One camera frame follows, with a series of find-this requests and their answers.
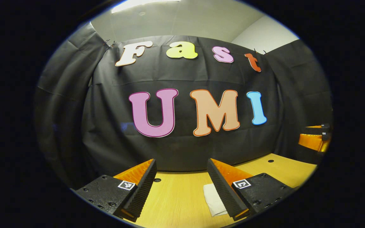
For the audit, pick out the white jeans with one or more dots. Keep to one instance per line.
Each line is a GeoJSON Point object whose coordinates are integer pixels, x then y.
{"type": "Point", "coordinates": [212, 198]}

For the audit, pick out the black backdrop cloth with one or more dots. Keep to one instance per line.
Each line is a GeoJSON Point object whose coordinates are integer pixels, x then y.
{"type": "Point", "coordinates": [106, 126]}

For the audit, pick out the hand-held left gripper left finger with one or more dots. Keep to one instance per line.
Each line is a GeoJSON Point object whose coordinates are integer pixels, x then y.
{"type": "Point", "coordinates": [146, 185]}

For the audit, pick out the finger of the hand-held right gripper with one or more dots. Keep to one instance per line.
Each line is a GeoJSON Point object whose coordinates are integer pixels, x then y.
{"type": "Point", "coordinates": [310, 142]}
{"type": "Point", "coordinates": [325, 127]}

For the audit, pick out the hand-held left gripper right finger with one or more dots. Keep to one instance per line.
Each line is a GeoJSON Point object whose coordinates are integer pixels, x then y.
{"type": "Point", "coordinates": [222, 190]}

